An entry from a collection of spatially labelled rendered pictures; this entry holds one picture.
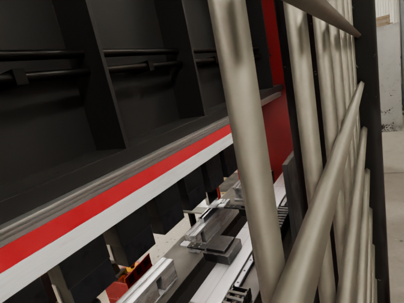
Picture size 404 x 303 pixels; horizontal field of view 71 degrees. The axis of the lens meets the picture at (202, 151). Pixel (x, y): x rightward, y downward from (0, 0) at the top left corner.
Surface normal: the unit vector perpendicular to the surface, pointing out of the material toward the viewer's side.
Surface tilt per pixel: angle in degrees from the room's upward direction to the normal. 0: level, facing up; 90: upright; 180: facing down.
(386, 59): 90
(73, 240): 90
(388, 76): 90
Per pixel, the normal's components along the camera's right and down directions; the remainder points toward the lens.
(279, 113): -0.50, 0.30
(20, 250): 0.85, -0.04
